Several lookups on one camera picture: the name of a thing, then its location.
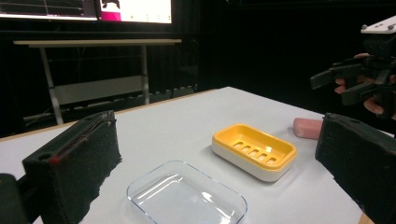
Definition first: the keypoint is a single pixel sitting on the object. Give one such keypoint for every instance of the black curtain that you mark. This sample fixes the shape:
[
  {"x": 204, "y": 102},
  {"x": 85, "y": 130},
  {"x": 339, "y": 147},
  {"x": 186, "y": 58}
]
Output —
[{"x": 267, "y": 46}]

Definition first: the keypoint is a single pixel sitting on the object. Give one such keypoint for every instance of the clear plastic soap dish lid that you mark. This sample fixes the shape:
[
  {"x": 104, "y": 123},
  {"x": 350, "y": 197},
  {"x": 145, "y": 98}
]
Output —
[{"x": 183, "y": 199}]

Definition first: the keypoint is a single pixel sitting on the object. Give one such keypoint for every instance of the pink soap bar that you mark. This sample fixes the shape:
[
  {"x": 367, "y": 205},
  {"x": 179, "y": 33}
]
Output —
[{"x": 306, "y": 128}]

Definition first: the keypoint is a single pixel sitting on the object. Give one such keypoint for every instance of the monitor with dark screen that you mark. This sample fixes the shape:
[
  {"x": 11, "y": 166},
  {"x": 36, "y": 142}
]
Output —
[{"x": 46, "y": 7}]

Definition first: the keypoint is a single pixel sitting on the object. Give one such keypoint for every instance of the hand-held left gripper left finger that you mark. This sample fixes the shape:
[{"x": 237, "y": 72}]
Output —
[{"x": 77, "y": 155}]

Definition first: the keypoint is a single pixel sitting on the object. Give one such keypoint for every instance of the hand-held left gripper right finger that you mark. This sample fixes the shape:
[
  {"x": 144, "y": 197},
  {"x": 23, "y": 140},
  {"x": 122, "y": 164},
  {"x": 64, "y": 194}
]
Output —
[{"x": 361, "y": 161}]

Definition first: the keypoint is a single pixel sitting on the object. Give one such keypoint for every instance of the yellow and white soap dish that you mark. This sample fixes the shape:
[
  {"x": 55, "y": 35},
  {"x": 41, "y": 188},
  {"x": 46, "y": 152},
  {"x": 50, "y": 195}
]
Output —
[{"x": 253, "y": 141}]

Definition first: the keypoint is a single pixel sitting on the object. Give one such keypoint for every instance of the monitor with white pink screen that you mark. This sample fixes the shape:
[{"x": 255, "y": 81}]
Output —
[{"x": 140, "y": 11}]

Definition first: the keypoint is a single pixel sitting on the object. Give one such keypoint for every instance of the white desk with metal legs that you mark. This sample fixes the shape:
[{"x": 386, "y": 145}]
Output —
[{"x": 93, "y": 42}]

